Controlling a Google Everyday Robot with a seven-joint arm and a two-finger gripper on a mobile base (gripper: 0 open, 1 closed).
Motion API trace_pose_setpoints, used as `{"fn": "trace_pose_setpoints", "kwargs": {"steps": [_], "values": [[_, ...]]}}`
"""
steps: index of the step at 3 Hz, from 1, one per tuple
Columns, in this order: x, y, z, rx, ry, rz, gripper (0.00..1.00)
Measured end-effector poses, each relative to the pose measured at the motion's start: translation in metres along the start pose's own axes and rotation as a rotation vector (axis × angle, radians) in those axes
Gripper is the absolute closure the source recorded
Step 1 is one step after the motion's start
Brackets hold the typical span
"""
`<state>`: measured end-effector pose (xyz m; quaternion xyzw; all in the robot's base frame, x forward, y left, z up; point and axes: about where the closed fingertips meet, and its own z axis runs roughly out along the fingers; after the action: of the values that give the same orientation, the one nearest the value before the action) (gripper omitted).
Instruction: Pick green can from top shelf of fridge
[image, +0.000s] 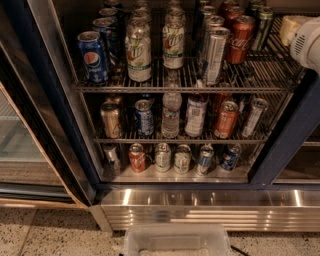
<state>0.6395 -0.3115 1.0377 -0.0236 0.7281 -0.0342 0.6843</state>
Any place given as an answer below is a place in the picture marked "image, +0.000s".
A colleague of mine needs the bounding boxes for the front red Coca-Cola can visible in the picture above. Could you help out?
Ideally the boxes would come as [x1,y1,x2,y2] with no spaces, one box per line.
[226,15,255,64]

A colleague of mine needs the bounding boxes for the middle red Coca-Cola can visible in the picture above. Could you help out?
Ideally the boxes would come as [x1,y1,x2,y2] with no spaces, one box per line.
[224,6,245,28]

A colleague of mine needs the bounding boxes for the front green can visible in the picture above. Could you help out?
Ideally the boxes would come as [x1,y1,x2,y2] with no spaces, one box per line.
[251,6,274,51]

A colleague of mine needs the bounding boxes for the red can bottom shelf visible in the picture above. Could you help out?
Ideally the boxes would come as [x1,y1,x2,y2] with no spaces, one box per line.
[129,143,146,173]

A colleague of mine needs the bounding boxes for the front silver slim can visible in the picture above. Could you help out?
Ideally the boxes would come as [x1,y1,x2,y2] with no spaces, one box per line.
[202,27,230,86]

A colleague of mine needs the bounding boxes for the clear plastic bin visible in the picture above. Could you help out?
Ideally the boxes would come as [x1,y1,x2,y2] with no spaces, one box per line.
[124,223,231,256]

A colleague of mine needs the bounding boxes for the wire shelf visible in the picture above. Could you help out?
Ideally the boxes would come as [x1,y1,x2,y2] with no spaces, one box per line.
[76,16,307,93]
[94,131,267,144]

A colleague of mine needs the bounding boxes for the silver slim can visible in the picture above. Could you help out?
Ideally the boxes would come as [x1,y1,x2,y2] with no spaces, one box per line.
[192,5,217,40]
[199,15,225,54]
[202,27,230,86]

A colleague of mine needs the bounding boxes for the rear green can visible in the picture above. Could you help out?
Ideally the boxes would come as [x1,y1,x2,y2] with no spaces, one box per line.
[247,0,266,17]

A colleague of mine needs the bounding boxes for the green can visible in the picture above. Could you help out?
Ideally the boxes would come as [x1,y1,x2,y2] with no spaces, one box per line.
[247,0,266,17]
[251,6,274,51]

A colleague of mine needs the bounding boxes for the gold can middle shelf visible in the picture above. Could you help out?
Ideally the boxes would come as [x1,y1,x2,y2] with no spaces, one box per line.
[100,102,122,138]

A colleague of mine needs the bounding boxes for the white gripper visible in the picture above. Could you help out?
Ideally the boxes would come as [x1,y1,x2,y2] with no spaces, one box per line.
[280,15,320,70]

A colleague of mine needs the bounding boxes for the red can middle shelf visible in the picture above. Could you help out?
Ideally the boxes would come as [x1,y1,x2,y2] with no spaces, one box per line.
[214,101,239,139]

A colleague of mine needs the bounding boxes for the labelled dark bottle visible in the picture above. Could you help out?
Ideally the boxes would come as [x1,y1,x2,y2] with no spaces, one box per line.
[184,93,208,137]

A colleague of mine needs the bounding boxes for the clear water bottle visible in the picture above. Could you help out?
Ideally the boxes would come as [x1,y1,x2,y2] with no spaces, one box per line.
[161,69,183,140]

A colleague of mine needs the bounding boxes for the top wire shelf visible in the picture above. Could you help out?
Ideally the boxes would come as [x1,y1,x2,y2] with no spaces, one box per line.
[76,16,307,93]

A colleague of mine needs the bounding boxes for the open glass fridge door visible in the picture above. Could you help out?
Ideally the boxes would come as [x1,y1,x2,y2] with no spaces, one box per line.
[0,0,98,208]

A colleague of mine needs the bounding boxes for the blue Pepsi can bottom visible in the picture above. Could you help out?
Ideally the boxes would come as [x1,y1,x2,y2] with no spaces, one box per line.
[220,144,242,171]

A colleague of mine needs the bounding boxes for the red can shelf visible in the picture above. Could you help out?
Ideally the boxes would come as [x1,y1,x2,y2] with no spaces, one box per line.
[129,143,146,173]
[214,101,239,139]

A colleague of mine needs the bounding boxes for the white 7UP can bottom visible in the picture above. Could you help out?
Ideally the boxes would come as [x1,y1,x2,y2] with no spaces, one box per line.
[174,144,191,174]

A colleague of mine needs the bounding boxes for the silver blue can bottom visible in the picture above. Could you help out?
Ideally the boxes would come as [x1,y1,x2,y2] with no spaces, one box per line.
[196,144,214,175]

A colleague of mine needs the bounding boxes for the front right 7UP can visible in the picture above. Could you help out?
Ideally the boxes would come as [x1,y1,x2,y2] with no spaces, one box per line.
[162,21,185,69]

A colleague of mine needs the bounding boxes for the blue pepsi can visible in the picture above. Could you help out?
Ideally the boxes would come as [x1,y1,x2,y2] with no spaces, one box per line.
[93,17,119,66]
[77,31,109,84]
[220,144,242,171]
[99,8,119,34]

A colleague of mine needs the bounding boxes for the middle wire shelf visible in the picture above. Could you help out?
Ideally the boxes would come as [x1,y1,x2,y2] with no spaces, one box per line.
[94,131,267,144]

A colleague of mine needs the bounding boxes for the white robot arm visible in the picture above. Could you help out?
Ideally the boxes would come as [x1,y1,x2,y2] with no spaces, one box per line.
[280,15,320,73]

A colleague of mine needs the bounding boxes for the red coca-cola can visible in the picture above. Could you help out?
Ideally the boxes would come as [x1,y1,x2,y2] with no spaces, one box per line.
[226,15,255,64]
[219,0,239,15]
[224,6,245,28]

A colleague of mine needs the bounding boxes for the blue can middle shelf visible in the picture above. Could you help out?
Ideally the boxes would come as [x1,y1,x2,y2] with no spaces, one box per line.
[135,99,154,137]

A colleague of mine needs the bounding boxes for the rear red Coca-Cola can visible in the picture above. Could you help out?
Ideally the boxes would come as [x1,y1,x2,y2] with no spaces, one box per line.
[219,0,239,15]

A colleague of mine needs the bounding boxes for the stainless steel fridge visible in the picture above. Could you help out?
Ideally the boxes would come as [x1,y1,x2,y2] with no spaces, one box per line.
[26,0,320,233]

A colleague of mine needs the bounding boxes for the silver can bottom left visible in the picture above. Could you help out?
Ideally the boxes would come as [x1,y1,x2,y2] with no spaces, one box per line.
[103,143,121,173]

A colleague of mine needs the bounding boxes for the front left 7UP can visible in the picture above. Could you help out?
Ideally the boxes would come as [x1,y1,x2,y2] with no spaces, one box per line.
[125,18,151,82]

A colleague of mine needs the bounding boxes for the silver slim can middle shelf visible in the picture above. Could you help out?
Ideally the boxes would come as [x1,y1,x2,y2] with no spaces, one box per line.
[241,98,269,138]

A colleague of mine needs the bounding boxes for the white can bottom shelf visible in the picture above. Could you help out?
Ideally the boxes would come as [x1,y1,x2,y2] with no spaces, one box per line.
[155,143,171,173]

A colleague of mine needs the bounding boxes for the front blue Pepsi can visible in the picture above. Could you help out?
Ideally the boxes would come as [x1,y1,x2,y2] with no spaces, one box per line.
[77,31,109,84]

